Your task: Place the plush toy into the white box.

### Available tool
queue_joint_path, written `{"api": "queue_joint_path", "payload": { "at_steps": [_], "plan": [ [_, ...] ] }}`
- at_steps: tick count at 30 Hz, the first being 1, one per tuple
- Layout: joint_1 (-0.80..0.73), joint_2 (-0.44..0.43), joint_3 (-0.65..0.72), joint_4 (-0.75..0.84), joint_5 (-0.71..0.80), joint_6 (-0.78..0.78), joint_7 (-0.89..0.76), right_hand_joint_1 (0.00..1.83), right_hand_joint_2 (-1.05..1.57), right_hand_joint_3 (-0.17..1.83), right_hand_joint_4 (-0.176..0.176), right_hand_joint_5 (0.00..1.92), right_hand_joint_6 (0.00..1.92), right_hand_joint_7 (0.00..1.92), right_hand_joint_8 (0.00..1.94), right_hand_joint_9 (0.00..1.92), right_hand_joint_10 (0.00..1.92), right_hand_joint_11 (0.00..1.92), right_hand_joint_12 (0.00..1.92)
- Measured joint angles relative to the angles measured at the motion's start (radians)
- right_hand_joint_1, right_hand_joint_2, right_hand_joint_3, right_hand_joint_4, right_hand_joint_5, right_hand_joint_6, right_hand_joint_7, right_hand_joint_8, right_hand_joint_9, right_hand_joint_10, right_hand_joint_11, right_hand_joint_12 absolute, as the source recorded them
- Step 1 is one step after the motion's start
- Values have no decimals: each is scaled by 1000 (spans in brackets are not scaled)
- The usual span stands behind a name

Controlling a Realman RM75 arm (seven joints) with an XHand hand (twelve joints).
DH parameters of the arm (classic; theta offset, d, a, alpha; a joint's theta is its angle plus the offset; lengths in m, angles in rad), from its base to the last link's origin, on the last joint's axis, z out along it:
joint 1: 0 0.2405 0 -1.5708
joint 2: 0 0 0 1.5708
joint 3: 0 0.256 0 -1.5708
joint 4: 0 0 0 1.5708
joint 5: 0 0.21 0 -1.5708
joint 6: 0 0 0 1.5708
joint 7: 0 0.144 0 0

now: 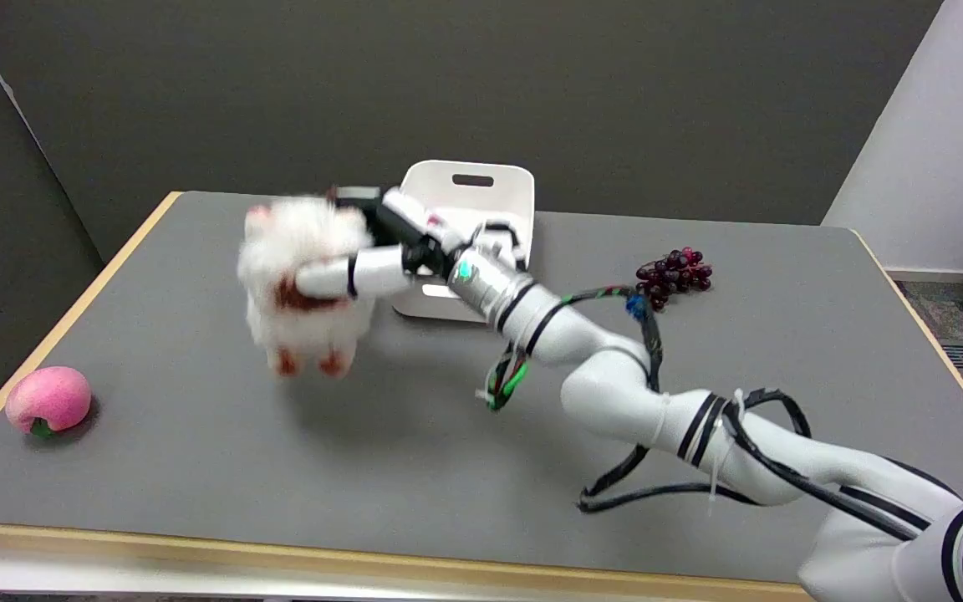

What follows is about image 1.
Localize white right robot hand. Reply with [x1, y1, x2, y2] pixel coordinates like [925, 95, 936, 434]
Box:
[293, 186, 534, 303]

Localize white fluffy plush toy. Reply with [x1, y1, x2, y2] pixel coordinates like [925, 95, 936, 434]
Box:
[236, 197, 379, 379]

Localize white plastic box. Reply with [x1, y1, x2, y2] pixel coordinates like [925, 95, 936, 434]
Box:
[390, 160, 537, 324]

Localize dark red toy grapes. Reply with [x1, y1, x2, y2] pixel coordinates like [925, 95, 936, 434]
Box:
[634, 246, 714, 312]

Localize pink toy peach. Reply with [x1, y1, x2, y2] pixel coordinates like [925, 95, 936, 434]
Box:
[4, 365, 93, 438]

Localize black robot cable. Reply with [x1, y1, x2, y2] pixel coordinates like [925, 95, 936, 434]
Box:
[481, 284, 925, 544]

